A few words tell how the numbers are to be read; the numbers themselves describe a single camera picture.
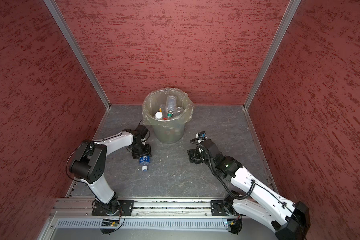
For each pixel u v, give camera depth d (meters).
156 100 0.90
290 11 0.73
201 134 0.66
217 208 0.74
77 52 0.89
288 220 0.39
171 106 0.92
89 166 0.48
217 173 0.52
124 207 0.74
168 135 0.91
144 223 0.77
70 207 0.76
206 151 0.53
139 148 0.80
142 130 0.79
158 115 0.76
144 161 0.85
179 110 0.86
